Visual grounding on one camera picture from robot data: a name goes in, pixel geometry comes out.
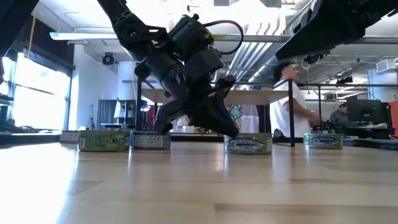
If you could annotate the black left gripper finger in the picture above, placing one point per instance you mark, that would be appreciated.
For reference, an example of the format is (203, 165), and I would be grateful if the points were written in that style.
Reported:
(166, 119)
(214, 115)

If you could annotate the silver-lid blue-white tuna can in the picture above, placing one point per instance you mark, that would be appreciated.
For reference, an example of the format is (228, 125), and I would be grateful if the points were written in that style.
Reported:
(68, 137)
(149, 140)

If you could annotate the gold-lid green-label tuna can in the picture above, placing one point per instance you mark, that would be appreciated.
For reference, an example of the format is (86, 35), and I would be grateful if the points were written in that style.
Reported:
(102, 141)
(248, 144)

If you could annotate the silver-lid green-label tuna can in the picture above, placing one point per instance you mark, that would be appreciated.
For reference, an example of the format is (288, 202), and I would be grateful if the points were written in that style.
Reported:
(323, 141)

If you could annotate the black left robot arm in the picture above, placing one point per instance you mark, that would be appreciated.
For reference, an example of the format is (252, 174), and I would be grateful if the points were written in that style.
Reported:
(130, 31)

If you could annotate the colourful patterned cloth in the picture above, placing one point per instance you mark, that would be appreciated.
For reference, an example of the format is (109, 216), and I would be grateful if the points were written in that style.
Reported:
(235, 112)

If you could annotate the white hanging cloth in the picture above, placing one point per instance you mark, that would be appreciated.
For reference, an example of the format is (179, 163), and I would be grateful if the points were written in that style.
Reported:
(251, 118)

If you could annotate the white round column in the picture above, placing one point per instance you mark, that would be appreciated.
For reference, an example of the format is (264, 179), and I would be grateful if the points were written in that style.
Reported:
(126, 81)

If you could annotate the black ceiling spotlights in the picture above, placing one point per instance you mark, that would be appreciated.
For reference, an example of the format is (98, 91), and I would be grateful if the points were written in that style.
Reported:
(314, 58)

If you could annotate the black ceiling spotlight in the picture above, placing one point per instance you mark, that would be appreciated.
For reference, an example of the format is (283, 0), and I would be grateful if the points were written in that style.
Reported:
(345, 80)

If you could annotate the grey curtain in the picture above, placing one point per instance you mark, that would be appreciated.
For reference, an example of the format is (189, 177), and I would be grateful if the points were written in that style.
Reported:
(107, 115)

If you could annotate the black round ceiling speaker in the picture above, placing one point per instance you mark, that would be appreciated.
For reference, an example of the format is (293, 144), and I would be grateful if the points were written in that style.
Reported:
(108, 58)

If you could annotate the yellow tag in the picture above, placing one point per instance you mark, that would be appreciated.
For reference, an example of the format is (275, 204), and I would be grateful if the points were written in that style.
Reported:
(214, 36)

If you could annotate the silver ceiling ventilation ducts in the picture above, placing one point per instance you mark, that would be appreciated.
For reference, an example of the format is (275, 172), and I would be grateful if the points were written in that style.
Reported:
(248, 56)

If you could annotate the person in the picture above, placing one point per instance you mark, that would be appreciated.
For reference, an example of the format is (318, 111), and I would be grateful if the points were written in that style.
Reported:
(286, 112)
(339, 116)

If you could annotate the black background monitor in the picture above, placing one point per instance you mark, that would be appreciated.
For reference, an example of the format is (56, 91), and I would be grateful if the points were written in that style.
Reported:
(367, 112)

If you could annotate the long ceiling light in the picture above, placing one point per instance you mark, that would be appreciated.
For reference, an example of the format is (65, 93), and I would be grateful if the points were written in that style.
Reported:
(81, 35)

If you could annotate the orange-red object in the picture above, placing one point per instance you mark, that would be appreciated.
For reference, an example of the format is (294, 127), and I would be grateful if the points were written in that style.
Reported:
(393, 119)

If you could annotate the black background desk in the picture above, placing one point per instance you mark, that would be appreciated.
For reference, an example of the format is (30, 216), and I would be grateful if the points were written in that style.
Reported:
(370, 131)

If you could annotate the wooden shelf with black frame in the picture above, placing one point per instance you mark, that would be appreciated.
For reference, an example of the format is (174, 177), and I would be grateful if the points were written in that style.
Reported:
(258, 97)

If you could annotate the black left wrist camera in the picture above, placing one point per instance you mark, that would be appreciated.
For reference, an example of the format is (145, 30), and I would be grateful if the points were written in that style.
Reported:
(192, 37)

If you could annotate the black background rig frame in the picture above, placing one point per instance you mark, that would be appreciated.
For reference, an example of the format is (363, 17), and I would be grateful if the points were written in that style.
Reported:
(342, 85)

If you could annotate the black aluminium table frame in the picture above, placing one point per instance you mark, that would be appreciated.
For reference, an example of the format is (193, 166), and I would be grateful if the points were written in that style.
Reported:
(31, 139)

